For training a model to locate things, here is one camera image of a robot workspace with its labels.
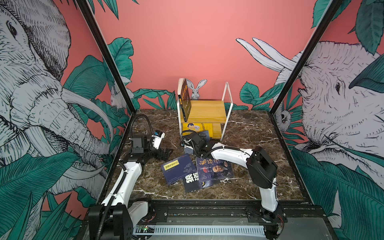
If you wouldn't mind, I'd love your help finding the blue book with yellow label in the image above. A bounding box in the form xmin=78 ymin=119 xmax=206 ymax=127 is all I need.
xmin=181 ymin=130 xmax=211 ymax=155

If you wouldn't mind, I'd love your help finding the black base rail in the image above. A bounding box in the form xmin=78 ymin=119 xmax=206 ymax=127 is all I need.
xmin=142 ymin=199 xmax=329 ymax=225

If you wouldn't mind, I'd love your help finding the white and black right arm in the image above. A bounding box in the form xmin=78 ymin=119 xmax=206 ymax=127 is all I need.
xmin=180 ymin=130 xmax=279 ymax=213

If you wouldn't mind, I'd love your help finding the black left frame post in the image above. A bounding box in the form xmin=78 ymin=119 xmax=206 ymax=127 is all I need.
xmin=76 ymin=0 xmax=136 ymax=114

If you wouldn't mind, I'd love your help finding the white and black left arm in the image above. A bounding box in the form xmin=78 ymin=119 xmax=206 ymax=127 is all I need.
xmin=89 ymin=131 xmax=173 ymax=240

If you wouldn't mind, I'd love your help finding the dark blue book left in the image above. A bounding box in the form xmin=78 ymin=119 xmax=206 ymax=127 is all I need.
xmin=161 ymin=154 xmax=197 ymax=185

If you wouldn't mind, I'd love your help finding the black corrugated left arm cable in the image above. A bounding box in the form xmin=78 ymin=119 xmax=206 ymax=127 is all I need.
xmin=129 ymin=113 xmax=154 ymax=142

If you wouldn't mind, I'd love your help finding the wooden shelf with white frame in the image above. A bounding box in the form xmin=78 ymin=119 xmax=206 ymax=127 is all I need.
xmin=177 ymin=79 xmax=234 ymax=140

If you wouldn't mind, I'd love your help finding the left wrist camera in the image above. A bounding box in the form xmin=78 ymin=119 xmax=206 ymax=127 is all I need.
xmin=152 ymin=130 xmax=165 ymax=150

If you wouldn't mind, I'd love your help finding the white slotted cable duct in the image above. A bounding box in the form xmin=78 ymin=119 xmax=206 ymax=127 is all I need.
xmin=133 ymin=225 xmax=265 ymax=237

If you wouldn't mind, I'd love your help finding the black book standing on shelf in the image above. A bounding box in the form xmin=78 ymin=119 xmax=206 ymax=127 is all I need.
xmin=178 ymin=78 xmax=192 ymax=122

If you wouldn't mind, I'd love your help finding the black book at bottom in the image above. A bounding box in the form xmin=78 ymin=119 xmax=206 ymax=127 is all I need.
xmin=183 ymin=173 xmax=201 ymax=193

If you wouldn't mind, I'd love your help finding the black frame post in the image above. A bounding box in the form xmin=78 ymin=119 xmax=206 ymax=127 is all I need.
xmin=269 ymin=0 xmax=343 ymax=115
xmin=76 ymin=0 xmax=136 ymax=114

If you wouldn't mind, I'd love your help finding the black right frame post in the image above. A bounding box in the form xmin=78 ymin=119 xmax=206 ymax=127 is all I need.
xmin=269 ymin=0 xmax=343 ymax=115

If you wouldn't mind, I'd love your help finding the dark book with portrait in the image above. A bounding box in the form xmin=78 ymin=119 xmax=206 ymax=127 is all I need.
xmin=196 ymin=158 xmax=234 ymax=189

